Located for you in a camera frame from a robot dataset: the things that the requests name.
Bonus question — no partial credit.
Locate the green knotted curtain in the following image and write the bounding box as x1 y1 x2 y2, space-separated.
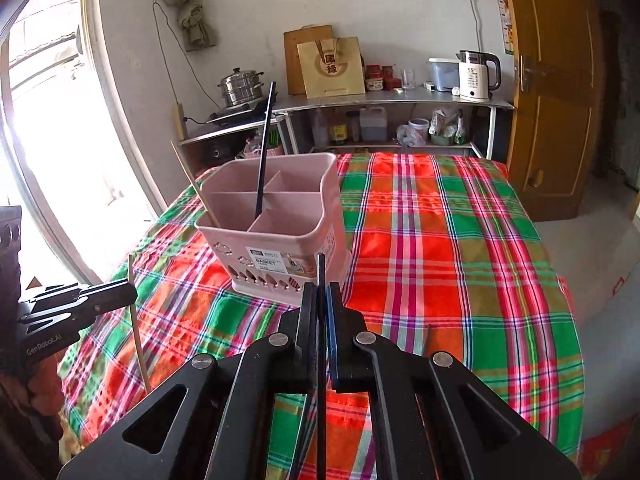
159 0 219 52

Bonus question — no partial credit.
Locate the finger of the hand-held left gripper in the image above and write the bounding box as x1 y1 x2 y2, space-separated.
18 292 139 337
21 281 137 309

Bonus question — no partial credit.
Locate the dark liquid plastic jug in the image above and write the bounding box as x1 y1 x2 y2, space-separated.
360 106 389 142

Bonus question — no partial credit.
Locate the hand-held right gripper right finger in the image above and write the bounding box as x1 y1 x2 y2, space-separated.
326 282 584 480

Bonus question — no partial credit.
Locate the pink plastic utensil basket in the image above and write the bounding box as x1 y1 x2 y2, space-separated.
194 152 354 309

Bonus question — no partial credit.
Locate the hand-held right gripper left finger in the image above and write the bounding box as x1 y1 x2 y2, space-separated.
56 282 320 480

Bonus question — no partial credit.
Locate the black induction cooker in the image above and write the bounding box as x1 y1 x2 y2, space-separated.
206 99 269 126

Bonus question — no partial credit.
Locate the clear plastic bottle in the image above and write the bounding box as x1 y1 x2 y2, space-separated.
311 110 329 147

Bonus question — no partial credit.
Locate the black chopstick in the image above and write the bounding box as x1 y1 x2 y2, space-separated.
254 81 276 220
315 253 329 477

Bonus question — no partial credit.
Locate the white electric kettle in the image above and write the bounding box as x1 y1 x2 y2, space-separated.
457 50 502 104

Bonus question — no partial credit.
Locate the brown wooden door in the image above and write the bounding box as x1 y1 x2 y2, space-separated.
499 0 609 222

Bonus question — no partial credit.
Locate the metal shelf table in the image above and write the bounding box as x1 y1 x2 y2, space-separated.
175 86 516 162

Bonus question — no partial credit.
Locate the wall calendar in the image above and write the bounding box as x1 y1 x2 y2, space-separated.
487 0 516 56

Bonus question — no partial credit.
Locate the dark sauce bottle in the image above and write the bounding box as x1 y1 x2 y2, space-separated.
327 112 350 146

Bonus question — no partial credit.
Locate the wooden cutting board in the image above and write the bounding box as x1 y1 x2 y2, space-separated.
283 25 334 96

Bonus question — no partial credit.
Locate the white window frame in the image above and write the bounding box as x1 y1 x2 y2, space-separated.
0 0 168 288

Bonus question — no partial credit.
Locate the water filter jug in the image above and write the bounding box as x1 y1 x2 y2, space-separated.
427 57 461 93

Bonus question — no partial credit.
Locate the white plastic tub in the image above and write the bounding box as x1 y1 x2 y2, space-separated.
408 118 431 146

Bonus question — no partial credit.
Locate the metal door handle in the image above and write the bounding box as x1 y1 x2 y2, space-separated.
520 55 544 94

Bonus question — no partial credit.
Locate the tan paper gift bag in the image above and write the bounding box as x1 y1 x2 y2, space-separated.
296 36 367 99

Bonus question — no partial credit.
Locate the wooden chopstick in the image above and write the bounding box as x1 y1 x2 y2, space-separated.
170 140 222 229
127 254 152 392

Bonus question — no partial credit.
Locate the stainless steel steamer pot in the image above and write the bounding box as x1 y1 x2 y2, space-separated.
217 67 266 108

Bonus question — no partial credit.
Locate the plaid tablecloth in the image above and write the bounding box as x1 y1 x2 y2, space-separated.
57 151 586 480

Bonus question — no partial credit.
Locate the bag of packets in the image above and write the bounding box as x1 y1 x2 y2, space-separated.
430 107 469 146

